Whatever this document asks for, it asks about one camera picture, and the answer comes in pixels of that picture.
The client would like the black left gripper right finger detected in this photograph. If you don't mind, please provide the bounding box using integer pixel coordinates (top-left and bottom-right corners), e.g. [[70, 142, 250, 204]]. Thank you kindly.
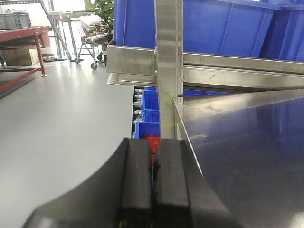
[[153, 139, 241, 228]]

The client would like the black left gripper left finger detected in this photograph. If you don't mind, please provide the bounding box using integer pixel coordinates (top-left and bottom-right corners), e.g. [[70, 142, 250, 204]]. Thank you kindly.
[[23, 138, 152, 228]]

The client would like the blue bin with red parts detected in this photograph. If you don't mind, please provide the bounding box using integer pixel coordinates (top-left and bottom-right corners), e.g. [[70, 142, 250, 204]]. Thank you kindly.
[[133, 122, 160, 164]]

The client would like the small blue parts bin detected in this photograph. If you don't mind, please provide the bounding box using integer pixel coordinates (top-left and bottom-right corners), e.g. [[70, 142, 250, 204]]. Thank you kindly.
[[141, 87, 160, 123]]

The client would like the stainless steel shelf rack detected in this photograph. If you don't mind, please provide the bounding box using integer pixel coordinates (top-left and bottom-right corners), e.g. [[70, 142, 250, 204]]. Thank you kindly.
[[107, 0, 304, 139]]

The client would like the cardboard box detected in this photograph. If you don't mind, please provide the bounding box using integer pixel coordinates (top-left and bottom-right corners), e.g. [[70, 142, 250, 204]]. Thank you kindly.
[[2, 49, 39, 66]]

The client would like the blue plastic crate left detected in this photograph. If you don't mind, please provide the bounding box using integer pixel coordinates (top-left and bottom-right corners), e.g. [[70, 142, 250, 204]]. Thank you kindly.
[[114, 0, 156, 49]]

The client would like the blue plastic crate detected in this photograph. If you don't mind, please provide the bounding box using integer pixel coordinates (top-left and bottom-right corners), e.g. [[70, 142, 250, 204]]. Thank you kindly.
[[114, 0, 156, 49], [183, 0, 304, 62]]

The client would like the red metal conveyor table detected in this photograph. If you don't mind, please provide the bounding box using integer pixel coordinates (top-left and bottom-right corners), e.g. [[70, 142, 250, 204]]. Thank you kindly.
[[0, 26, 52, 91]]

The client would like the green potted plant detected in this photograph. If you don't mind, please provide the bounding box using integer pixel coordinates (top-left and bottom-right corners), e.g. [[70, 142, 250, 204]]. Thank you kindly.
[[85, 0, 114, 27]]

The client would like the blue plastic crate right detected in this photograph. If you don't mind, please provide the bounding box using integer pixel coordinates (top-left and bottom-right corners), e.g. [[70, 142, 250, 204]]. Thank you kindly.
[[183, 0, 304, 62]]

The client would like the grey plastic crate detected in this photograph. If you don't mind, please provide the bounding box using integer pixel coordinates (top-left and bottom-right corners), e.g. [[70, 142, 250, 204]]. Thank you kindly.
[[0, 12, 31, 30]]

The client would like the wire shopping cart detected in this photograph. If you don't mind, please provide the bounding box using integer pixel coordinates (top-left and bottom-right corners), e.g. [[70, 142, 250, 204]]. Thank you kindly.
[[74, 14, 111, 70]]

